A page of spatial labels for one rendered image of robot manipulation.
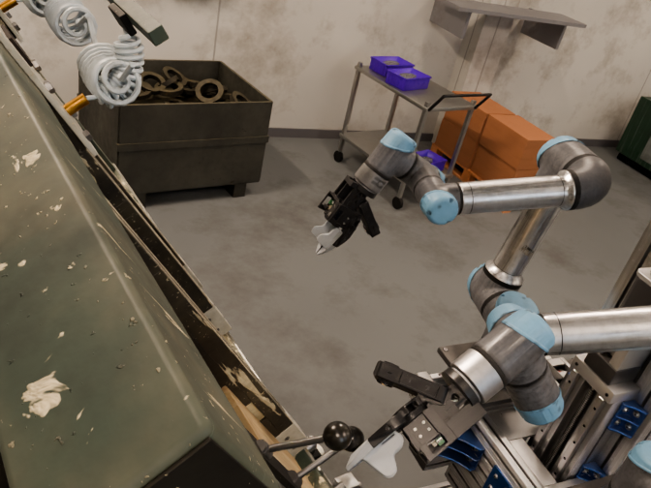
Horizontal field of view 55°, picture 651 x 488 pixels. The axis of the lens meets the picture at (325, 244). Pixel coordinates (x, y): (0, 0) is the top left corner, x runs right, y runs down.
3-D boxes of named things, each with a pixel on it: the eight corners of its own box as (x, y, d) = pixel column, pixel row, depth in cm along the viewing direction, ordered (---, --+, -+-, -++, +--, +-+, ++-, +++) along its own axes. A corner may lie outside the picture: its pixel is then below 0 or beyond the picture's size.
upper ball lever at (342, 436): (260, 471, 84) (356, 452, 82) (249, 460, 82) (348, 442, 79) (260, 442, 87) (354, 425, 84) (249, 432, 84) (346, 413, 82)
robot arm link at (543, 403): (552, 371, 109) (533, 326, 104) (574, 420, 99) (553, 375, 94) (509, 386, 111) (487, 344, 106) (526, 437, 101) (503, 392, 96)
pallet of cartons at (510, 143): (490, 153, 626) (512, 91, 593) (564, 211, 543) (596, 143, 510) (425, 151, 593) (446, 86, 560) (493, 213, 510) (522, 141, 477)
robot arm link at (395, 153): (424, 150, 148) (399, 131, 144) (395, 187, 151) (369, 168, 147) (414, 139, 154) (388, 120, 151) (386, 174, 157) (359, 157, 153)
